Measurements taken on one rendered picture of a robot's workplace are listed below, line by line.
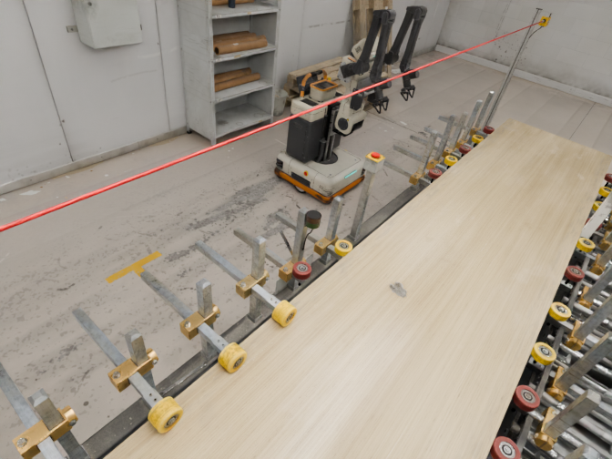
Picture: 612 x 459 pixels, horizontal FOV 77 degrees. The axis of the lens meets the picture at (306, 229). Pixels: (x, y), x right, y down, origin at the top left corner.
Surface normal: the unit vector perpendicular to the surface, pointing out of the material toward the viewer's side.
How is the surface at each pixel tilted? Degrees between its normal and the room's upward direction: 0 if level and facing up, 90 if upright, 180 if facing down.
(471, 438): 0
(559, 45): 90
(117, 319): 0
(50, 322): 0
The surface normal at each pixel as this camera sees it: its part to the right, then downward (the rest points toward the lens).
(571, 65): -0.64, 0.44
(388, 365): 0.12, -0.75
